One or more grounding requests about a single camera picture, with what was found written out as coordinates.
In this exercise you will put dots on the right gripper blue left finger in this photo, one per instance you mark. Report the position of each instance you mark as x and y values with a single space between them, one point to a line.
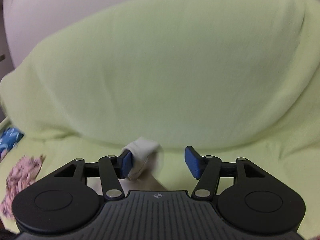
126 164

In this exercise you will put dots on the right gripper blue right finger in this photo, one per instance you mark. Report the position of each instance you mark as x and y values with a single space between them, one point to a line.
193 161

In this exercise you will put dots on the light grey garment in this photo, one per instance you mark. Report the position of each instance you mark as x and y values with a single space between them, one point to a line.
145 160

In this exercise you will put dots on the light green sofa cover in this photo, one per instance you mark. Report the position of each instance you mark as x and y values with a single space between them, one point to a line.
228 77

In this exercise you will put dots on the pink floral cloth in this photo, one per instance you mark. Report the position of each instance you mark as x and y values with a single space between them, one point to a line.
21 176

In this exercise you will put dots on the blue patterned cloth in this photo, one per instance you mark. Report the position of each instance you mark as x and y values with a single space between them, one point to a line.
9 139

